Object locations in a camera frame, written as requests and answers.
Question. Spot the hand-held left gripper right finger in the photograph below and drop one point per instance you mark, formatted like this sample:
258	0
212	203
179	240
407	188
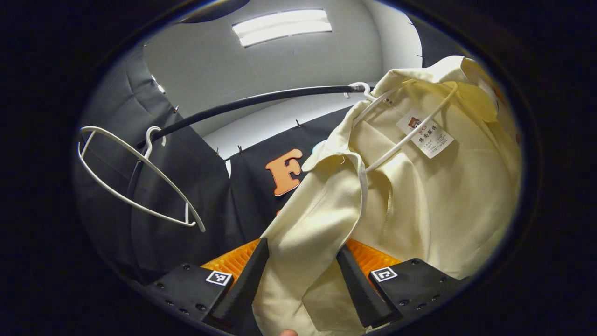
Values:
364	294

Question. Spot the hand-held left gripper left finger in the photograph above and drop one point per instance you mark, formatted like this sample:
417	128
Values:
242	294

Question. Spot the cream jacket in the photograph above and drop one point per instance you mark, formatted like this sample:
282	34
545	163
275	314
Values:
443	205

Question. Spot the white wide-shouldered clothes hanger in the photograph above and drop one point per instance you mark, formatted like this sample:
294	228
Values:
396	147

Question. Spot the white small clothes hanger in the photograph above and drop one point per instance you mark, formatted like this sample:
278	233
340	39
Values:
148	142

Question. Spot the black clothes rack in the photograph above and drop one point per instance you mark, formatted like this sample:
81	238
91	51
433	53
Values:
261	99

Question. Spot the black backdrop cloth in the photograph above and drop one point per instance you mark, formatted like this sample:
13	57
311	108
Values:
163	242

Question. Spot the ceiling light panel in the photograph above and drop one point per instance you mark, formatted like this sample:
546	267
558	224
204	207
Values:
280	28

